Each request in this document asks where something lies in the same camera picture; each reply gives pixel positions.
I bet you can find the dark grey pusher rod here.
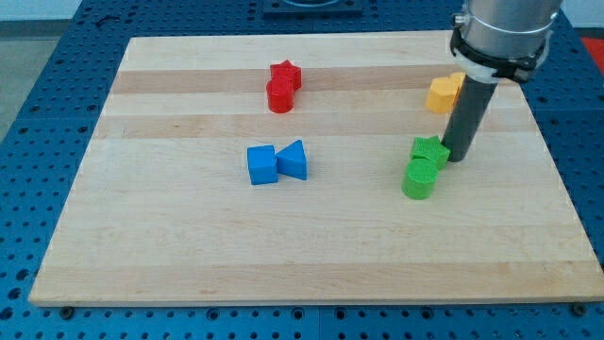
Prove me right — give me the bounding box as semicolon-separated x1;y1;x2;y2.
441;76;497;162

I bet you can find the red cylinder block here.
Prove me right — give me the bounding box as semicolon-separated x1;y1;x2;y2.
266;77;294;113

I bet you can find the wooden board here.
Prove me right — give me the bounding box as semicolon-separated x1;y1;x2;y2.
29;30;603;307

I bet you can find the yellow hexagon block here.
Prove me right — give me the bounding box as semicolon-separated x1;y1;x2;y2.
425;77;459;113

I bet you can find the green star block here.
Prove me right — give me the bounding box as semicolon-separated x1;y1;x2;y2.
411;135;450;170

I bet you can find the blue triangle block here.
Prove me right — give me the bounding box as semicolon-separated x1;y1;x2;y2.
276;140;308;180

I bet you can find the red star block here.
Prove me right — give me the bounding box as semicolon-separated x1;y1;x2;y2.
270;59;302;91

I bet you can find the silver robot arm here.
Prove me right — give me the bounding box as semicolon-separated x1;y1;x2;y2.
449;0;562;84

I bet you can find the yellow block behind rod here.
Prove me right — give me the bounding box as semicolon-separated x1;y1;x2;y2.
449;72;466;89

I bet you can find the green cylinder block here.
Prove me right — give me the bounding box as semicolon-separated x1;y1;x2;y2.
401;159;439;200

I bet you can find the blue cube block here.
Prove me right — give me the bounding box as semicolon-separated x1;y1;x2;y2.
246;145;278;185

